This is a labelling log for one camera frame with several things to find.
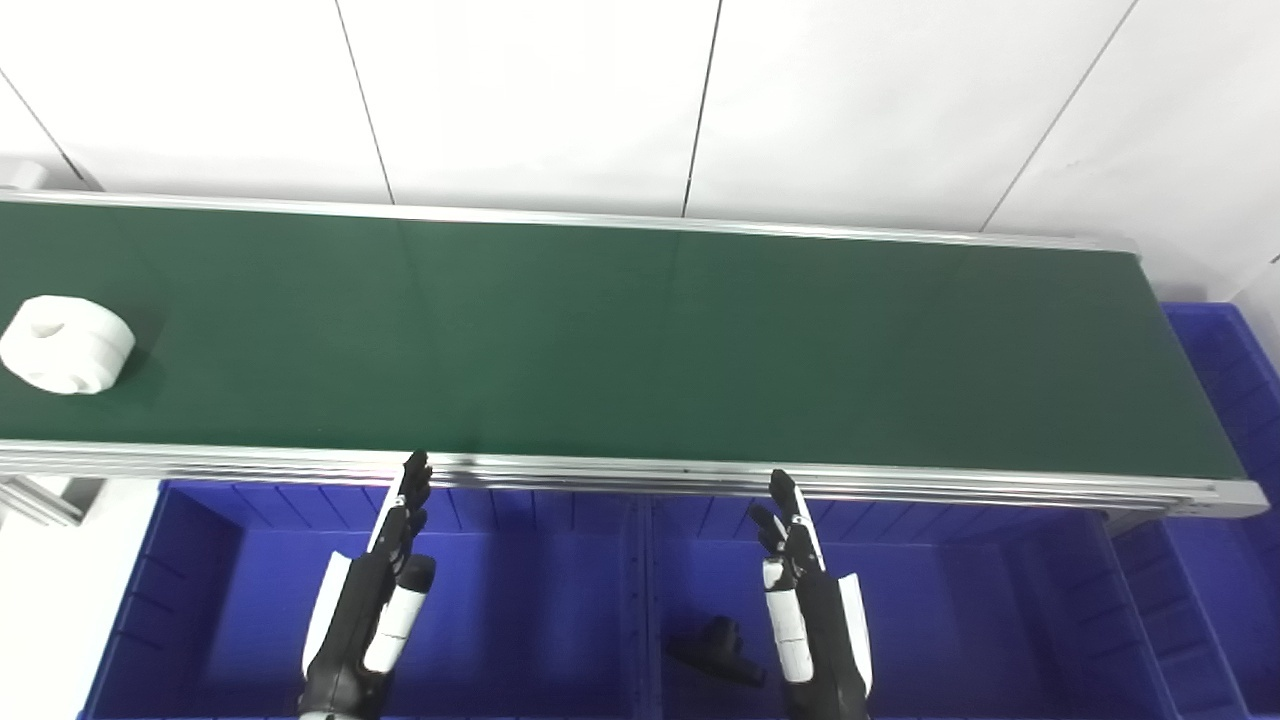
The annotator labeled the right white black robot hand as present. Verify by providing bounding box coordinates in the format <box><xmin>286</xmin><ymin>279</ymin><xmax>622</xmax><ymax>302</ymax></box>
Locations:
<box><xmin>747</xmin><ymin>468</ymin><xmax>874</xmax><ymax>720</ymax></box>

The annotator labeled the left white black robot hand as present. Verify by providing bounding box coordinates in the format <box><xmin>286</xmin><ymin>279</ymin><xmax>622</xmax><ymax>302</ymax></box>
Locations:
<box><xmin>299</xmin><ymin>451</ymin><xmax>439</xmax><ymax>719</ymax></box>

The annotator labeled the white round plastic part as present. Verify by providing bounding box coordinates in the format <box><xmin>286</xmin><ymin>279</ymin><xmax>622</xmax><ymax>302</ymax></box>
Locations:
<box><xmin>0</xmin><ymin>295</ymin><xmax>137</xmax><ymax>396</ymax></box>

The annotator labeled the blue plastic bin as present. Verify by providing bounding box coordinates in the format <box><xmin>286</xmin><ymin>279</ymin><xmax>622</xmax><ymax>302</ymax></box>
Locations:
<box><xmin>1112</xmin><ymin>303</ymin><xmax>1280</xmax><ymax>720</ymax></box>
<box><xmin>630</xmin><ymin>492</ymin><xmax>1186</xmax><ymax>720</ymax></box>
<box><xmin>80</xmin><ymin>480</ymin><xmax>649</xmax><ymax>720</ymax></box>

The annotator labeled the black plastic part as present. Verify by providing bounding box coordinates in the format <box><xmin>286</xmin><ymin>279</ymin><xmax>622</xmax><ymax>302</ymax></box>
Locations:
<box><xmin>666</xmin><ymin>617</ymin><xmax>767</xmax><ymax>688</ymax></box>

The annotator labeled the green conveyor belt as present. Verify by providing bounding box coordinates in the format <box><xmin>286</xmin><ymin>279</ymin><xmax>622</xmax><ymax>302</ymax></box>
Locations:
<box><xmin>0</xmin><ymin>190</ymin><xmax>1271</xmax><ymax>519</ymax></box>
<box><xmin>0</xmin><ymin>201</ymin><xmax>1248</xmax><ymax>481</ymax></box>

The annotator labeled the aluminium conveyor support leg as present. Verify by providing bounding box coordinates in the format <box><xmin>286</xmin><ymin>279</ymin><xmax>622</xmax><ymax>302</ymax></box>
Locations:
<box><xmin>0</xmin><ymin>476</ymin><xmax>106</xmax><ymax>528</ymax></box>

